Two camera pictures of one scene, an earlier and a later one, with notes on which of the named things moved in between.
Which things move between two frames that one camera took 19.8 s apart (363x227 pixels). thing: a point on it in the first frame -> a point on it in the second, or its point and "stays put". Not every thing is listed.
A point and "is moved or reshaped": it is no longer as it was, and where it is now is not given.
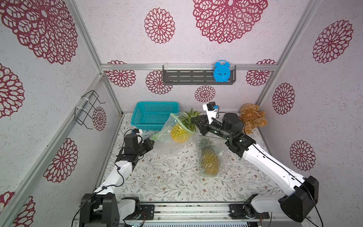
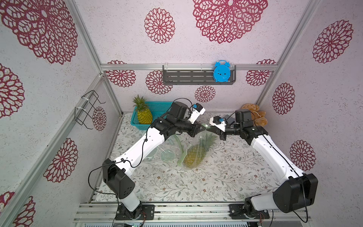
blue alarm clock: [221, 72] stays put
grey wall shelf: [194, 75] stays put
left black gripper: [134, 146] -> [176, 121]
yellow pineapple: [181, 132] is moved or reshaped
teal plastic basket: [152, 116] stays put
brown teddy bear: [252, 117] stays put
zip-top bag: [173, 137] is moved or reshaped
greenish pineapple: [210, 160] -> [195, 154]
